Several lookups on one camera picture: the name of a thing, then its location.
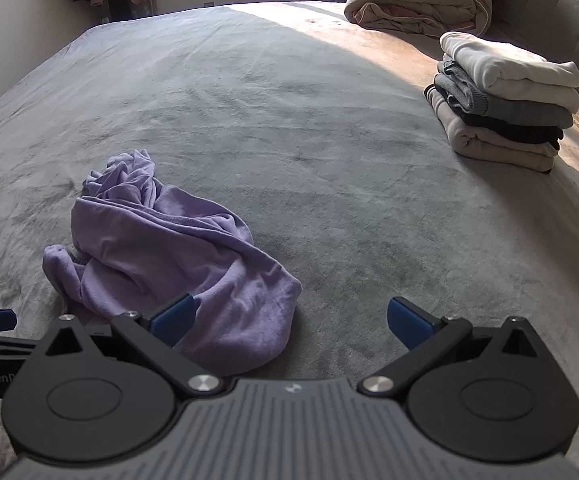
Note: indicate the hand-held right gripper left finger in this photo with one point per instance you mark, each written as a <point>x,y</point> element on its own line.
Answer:
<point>172,322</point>

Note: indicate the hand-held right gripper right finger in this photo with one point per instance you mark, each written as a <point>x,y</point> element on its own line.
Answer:
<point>409,325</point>

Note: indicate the purple pants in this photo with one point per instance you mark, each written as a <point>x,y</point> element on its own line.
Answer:
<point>169,240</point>

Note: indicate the folded black garment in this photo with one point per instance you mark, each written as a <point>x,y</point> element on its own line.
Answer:
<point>514,132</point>

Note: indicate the folded grey sweater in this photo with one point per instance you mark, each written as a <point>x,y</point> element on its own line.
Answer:
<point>519,110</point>

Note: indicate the folded white garment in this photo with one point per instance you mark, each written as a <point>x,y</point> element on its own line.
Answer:
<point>509,67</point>

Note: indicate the folded beige quilt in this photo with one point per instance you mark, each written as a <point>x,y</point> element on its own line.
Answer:
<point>409,5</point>

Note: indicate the padded beige headboard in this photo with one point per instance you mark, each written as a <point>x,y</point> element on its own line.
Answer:
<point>569,10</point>

